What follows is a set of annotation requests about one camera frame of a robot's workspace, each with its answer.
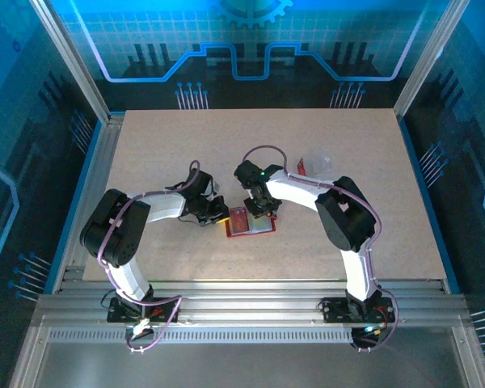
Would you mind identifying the red leather card holder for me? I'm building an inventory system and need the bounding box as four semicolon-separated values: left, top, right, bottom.
225;205;278;240

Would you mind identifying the clear plastic card box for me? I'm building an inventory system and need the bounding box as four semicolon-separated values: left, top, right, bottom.
301;153;335;177

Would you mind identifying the blue table edge strip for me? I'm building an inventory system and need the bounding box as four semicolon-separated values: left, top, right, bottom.
398;115;462;295
43;119;104;295

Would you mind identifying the grey metal shelf panel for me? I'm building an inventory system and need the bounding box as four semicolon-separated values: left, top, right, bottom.
8;343;485;388

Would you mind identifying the small lit controller board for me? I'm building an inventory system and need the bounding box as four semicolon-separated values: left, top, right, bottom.
351;323;391;348

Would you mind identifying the aluminium frame beam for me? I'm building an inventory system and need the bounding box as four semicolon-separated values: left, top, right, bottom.
31;276;472;329

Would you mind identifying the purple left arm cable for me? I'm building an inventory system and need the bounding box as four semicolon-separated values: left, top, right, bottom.
96;160;203;355

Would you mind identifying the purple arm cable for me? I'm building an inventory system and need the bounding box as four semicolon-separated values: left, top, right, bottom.
96;160;203;355
242;145;401;353

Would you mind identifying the aluminium side rail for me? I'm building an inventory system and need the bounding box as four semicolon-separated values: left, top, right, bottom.
52;112;126;294

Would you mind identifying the slotted grey cable duct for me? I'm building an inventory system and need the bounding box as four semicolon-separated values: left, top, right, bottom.
47;327;359;345

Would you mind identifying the white cable connector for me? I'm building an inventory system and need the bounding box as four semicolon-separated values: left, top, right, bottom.
131;318;154;336

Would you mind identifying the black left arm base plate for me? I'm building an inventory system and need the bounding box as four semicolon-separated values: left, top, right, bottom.
106;296;179;324

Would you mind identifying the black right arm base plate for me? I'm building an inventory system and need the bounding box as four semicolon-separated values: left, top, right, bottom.
319;297;397;325

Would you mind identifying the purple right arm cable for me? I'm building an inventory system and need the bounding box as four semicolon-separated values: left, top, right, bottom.
242;145;401;353

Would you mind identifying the aluminium frame post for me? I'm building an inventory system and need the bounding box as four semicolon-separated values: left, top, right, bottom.
393;0;470;119
28;0;113;124

